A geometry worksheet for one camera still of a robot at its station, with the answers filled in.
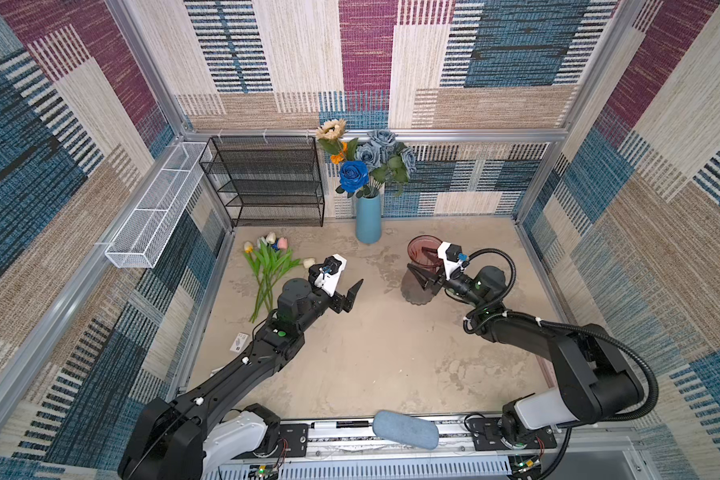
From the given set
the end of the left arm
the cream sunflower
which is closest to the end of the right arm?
the end of the left arm

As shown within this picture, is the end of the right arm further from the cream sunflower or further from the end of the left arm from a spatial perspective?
the cream sunflower

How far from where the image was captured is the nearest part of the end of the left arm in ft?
2.30
